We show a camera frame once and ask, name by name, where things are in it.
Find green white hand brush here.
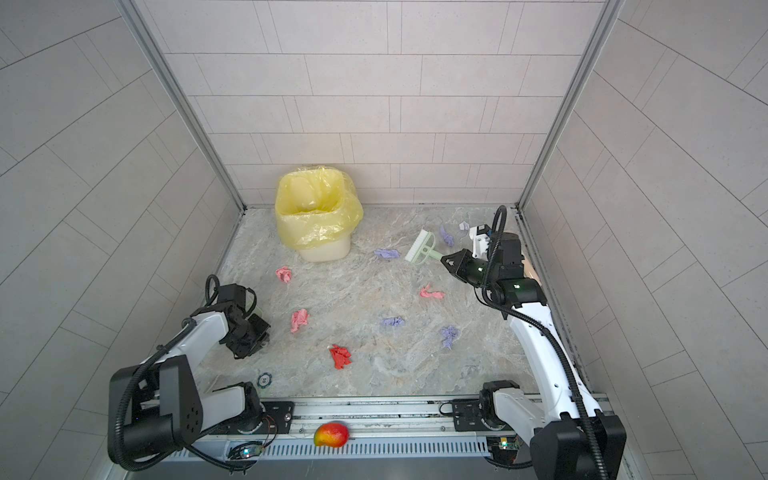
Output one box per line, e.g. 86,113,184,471
405,230,443,265

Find pink paper scrap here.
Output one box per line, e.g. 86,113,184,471
419,284,445,300
275,267,293,284
290,309,309,334

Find purple paper scrap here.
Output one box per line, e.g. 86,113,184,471
440,326,460,349
380,317,405,327
439,225,455,248
374,249,400,260

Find white bin yellow bag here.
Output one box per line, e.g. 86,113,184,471
274,166,364,263

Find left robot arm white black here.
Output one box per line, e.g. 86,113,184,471
107,274,278,473

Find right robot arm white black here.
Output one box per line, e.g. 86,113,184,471
441,206,627,479

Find red paper scrap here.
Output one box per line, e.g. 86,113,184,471
329,345,352,370

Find left circuit board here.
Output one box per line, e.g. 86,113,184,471
227,441,264,461

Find circuit board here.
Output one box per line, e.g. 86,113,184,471
486,436,520,464
227,441,264,461

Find red yellow mango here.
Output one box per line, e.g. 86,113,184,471
313,422,350,449

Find right circuit board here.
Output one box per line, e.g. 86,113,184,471
486,436,520,464

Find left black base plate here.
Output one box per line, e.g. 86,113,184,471
235,401,295,436

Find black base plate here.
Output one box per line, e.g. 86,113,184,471
235,401,295,436
450,399,494,432

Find aluminium rail frame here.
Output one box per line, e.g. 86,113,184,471
165,390,534,471

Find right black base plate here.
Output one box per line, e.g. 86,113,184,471
450,399,494,432

